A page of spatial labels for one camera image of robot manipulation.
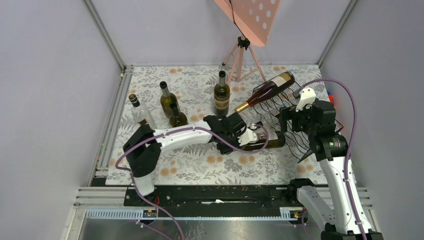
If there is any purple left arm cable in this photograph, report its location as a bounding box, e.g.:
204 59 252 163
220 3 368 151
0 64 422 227
114 123 270 240

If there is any grey slotted cable duct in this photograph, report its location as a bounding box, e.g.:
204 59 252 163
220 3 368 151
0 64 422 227
85 205 298 221

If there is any green wine bottle brown label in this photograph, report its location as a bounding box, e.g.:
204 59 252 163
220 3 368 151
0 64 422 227
213 70 230 116

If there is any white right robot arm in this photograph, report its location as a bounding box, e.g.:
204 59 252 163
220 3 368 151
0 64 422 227
278 99 384 240

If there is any green wine bottle grey cap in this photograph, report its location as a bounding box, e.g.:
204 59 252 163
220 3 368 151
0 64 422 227
242 131 286 151

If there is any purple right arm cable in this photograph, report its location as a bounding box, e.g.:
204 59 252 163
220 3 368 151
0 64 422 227
294 78 369 240

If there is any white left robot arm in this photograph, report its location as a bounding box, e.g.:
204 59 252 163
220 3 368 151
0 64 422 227
122 112 258 206

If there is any pink music stand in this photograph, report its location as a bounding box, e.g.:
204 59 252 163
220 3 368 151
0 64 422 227
214 0 282 83

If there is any small dark wine bottle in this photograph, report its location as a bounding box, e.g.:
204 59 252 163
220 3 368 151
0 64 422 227
168 101 188 128

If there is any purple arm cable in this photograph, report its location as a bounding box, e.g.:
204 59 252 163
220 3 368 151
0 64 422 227
294 78 369 240
114 123 270 240

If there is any black wire wine rack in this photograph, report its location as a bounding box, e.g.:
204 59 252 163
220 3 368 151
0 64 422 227
251 81 344 164

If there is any olive wine bottle black cap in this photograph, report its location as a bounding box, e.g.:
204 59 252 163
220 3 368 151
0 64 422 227
159 81 180 119

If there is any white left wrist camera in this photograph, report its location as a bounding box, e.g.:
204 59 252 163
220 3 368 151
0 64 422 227
237 123 259 147

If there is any clear liquor bottle black cap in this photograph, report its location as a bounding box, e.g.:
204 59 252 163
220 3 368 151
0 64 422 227
128 93 157 130

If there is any red wine bottle gold cap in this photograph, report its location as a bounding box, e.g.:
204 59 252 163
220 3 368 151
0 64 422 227
234 71 295 113

